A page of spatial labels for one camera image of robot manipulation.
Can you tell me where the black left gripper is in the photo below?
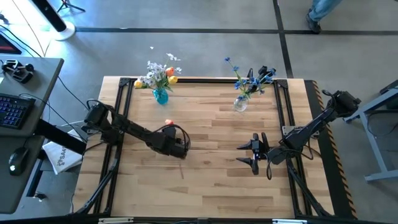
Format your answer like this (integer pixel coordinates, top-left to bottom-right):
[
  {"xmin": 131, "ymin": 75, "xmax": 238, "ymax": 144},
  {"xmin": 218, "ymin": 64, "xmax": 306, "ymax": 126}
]
[{"xmin": 149, "ymin": 124, "xmax": 191, "ymax": 160}]

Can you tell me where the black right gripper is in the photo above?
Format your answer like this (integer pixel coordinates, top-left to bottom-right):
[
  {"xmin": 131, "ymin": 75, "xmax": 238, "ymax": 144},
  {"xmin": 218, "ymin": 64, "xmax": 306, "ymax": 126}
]
[{"xmin": 236, "ymin": 133, "xmax": 278, "ymax": 175}]

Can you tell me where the red artificial tulip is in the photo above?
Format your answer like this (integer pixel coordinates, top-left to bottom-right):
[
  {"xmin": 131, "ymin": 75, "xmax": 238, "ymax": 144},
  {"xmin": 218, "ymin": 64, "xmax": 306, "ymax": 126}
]
[{"xmin": 164, "ymin": 119, "xmax": 185, "ymax": 180}]

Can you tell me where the yellow artificial tulip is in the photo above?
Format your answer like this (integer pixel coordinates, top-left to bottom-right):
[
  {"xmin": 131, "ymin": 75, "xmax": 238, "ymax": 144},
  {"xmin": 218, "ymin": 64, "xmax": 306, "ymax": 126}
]
[
  {"xmin": 134, "ymin": 79, "xmax": 159, "ymax": 93},
  {"xmin": 160, "ymin": 75, "xmax": 179, "ymax": 94}
]

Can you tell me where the blue artificial flower bunch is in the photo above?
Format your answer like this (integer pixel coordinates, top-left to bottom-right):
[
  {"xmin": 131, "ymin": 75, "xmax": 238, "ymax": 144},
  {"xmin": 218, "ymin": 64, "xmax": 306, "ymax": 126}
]
[{"xmin": 224, "ymin": 57, "xmax": 277, "ymax": 103}]

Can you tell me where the orange artificial tulip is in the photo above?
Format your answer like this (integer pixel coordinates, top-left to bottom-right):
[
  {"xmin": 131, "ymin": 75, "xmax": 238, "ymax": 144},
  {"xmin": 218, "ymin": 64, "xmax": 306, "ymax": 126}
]
[{"xmin": 160, "ymin": 66, "xmax": 176, "ymax": 93}]

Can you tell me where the white artificial flower bunch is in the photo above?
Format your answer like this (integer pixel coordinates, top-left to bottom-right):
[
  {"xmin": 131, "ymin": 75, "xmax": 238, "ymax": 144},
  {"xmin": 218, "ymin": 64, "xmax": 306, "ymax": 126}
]
[{"xmin": 141, "ymin": 52, "xmax": 183, "ymax": 94}]

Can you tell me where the blue glass vase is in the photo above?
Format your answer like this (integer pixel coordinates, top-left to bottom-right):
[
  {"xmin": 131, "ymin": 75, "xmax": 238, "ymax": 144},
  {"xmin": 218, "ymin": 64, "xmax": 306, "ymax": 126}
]
[{"xmin": 152, "ymin": 88, "xmax": 170, "ymax": 106}]

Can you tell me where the clear glass vase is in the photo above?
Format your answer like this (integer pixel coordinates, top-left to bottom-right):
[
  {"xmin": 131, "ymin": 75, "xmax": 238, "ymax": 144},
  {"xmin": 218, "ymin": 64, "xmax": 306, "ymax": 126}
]
[{"xmin": 233, "ymin": 95, "xmax": 249, "ymax": 113}]

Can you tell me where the black hazard-striped edge strip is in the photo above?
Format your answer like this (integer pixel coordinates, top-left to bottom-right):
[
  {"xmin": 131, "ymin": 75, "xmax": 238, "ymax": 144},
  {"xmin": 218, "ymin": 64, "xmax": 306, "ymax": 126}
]
[{"xmin": 303, "ymin": 80, "xmax": 358, "ymax": 220}]

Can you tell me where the white paper sheet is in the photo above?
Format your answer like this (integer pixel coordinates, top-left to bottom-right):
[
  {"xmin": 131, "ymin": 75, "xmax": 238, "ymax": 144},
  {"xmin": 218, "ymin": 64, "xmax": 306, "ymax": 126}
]
[{"xmin": 42, "ymin": 128, "xmax": 84, "ymax": 175}]

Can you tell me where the black flat beam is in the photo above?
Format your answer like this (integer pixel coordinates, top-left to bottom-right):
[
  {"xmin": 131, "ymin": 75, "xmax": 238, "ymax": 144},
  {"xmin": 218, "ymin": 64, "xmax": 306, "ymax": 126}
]
[{"xmin": 33, "ymin": 119, "xmax": 88, "ymax": 156}]

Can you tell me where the grey side desk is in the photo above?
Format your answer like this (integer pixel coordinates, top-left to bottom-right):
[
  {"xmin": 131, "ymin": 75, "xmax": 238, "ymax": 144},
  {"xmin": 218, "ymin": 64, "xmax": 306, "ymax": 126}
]
[{"xmin": 0, "ymin": 55, "xmax": 65, "ymax": 215}]

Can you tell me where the black computer mouse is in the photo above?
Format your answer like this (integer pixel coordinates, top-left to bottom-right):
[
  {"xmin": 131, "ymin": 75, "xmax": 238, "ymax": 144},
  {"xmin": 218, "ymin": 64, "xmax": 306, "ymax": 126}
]
[{"xmin": 7, "ymin": 146, "xmax": 30, "ymax": 177}]

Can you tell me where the white-based black floor stand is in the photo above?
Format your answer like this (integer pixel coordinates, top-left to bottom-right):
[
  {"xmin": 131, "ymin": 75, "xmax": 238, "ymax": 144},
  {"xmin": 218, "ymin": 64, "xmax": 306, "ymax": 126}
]
[{"xmin": 30, "ymin": 0, "xmax": 76, "ymax": 42}]

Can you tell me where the black backlit keyboard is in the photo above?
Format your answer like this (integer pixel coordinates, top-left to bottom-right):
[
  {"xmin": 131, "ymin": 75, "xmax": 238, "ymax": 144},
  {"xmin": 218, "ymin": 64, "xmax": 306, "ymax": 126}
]
[{"xmin": 0, "ymin": 93, "xmax": 37, "ymax": 130}]

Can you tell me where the person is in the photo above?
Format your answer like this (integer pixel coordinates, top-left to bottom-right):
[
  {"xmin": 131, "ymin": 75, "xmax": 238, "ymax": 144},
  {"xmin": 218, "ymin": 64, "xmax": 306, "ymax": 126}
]
[{"xmin": 305, "ymin": 0, "xmax": 343, "ymax": 34}]

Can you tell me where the black desk clamp device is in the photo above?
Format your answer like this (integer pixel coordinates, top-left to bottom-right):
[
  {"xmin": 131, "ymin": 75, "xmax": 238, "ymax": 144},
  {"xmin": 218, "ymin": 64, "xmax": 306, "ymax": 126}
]
[{"xmin": 1, "ymin": 58, "xmax": 35, "ymax": 84}]

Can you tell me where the black tripod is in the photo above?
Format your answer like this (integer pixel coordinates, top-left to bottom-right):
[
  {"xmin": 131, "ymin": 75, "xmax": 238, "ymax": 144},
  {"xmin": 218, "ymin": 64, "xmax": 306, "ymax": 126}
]
[{"xmin": 57, "ymin": 0, "xmax": 86, "ymax": 13}]

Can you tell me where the red and black mat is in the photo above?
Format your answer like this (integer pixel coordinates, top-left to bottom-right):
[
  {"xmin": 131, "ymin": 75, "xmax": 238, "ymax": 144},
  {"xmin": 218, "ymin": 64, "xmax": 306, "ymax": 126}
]
[{"xmin": 0, "ymin": 32, "xmax": 22, "ymax": 55}]

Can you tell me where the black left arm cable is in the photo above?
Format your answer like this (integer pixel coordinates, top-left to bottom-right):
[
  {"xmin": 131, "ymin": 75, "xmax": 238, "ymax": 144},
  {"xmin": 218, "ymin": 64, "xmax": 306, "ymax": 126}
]
[{"xmin": 155, "ymin": 124, "xmax": 191, "ymax": 153}]

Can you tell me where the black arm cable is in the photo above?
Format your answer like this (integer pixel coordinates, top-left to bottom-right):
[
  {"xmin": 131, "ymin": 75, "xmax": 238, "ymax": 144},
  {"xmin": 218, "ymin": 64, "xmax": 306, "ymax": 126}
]
[
  {"xmin": 155, "ymin": 124, "xmax": 191, "ymax": 153},
  {"xmin": 265, "ymin": 149, "xmax": 274, "ymax": 180}
]

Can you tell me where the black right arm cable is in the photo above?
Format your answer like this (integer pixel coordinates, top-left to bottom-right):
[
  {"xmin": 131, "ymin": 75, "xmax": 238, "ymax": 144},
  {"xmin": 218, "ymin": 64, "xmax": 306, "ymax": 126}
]
[{"xmin": 265, "ymin": 149, "xmax": 274, "ymax": 180}]

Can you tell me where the black aluminium table frame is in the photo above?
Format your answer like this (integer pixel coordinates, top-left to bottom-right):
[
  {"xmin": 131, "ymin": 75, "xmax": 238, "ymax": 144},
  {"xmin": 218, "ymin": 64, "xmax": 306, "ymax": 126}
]
[{"xmin": 73, "ymin": 77, "xmax": 333, "ymax": 218}]

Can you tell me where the silver metal bracket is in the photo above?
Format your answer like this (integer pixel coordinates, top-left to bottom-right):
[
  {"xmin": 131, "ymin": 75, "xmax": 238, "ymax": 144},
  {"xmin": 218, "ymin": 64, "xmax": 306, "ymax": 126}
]
[
  {"xmin": 272, "ymin": 218, "xmax": 308, "ymax": 224},
  {"xmin": 98, "ymin": 217, "xmax": 134, "ymax": 224}
]

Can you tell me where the grey metal table frame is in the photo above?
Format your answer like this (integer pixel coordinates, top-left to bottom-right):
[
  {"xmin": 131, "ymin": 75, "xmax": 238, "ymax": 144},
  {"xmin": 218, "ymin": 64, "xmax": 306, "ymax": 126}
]
[{"xmin": 343, "ymin": 79, "xmax": 398, "ymax": 184}]

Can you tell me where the black floor cable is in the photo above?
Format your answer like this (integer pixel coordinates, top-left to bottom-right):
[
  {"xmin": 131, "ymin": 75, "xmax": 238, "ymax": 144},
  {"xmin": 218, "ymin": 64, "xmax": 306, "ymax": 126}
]
[{"xmin": 0, "ymin": 24, "xmax": 43, "ymax": 58}]

